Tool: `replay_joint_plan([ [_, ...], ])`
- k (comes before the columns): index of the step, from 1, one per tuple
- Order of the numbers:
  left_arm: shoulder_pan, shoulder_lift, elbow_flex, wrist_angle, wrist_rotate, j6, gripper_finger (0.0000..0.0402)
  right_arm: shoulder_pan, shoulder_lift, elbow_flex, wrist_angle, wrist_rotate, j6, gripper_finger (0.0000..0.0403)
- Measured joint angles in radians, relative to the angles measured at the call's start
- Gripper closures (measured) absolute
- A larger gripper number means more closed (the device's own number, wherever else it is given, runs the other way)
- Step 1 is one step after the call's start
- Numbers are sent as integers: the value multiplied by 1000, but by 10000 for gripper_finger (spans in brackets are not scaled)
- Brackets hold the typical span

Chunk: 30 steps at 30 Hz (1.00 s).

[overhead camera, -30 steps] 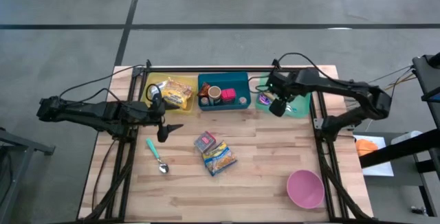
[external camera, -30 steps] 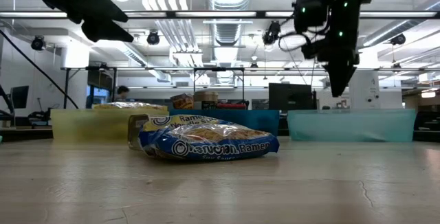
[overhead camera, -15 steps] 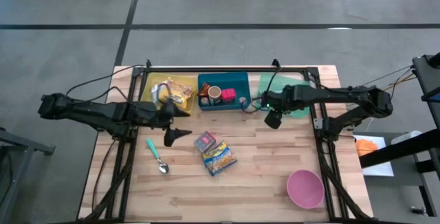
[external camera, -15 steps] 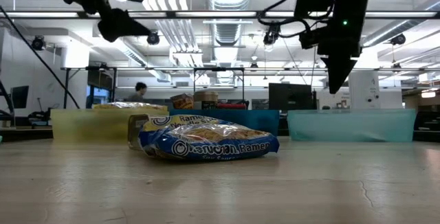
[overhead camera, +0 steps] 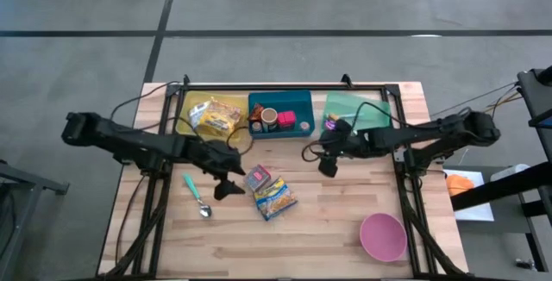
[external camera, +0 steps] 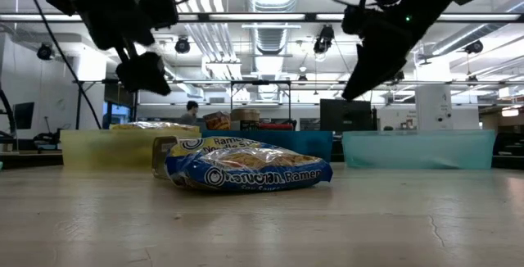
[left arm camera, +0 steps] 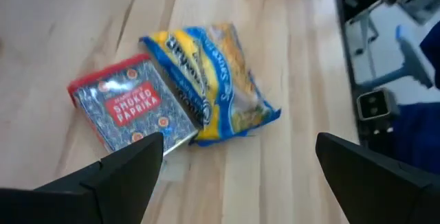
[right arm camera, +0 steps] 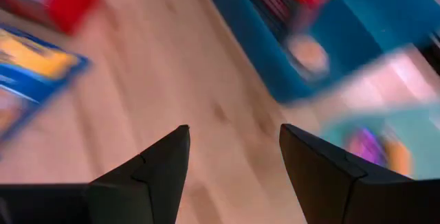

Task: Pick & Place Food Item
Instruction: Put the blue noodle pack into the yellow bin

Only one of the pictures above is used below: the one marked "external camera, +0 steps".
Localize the yellow ramen packet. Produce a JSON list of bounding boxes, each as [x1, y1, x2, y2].
[[109, 120, 201, 133]]

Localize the brown taco seasoning packet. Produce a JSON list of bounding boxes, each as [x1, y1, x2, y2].
[[202, 111, 233, 132]]

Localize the small black monitor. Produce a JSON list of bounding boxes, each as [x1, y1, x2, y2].
[[11, 102, 36, 131]]

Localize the blue soy sauce ramen packet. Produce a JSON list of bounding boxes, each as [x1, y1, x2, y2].
[[165, 135, 334, 193]]

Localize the black background table frame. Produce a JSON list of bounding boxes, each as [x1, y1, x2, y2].
[[72, 78, 294, 131]]

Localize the white pillar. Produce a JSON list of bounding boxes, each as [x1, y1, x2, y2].
[[414, 84, 454, 133]]

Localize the person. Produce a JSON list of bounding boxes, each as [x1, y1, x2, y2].
[[178, 100, 201, 126]]

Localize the blue lit screen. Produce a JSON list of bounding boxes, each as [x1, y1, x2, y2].
[[102, 102, 133, 129]]

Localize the blue plastic bin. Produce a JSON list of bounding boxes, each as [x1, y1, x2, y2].
[[199, 129, 335, 164]]

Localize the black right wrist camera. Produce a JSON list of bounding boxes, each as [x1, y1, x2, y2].
[[341, 6, 372, 38]]

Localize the yellow plastic bin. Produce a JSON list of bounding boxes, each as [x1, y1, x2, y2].
[[60, 129, 201, 170]]

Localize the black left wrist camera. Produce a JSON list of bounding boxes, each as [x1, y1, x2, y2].
[[138, 0, 180, 31]]

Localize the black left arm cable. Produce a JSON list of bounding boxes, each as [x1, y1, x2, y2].
[[19, 0, 102, 131]]

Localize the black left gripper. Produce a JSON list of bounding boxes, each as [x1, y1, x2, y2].
[[79, 0, 172, 97]]

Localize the teal plastic bin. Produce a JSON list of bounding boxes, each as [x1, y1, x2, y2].
[[341, 129, 496, 170]]

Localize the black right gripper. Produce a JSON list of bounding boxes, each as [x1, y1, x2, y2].
[[341, 0, 447, 102]]

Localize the black computer monitor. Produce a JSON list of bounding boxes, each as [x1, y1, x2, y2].
[[318, 98, 378, 133]]

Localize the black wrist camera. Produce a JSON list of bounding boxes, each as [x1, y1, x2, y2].
[[341, 6, 372, 38], [138, 0, 180, 31]]

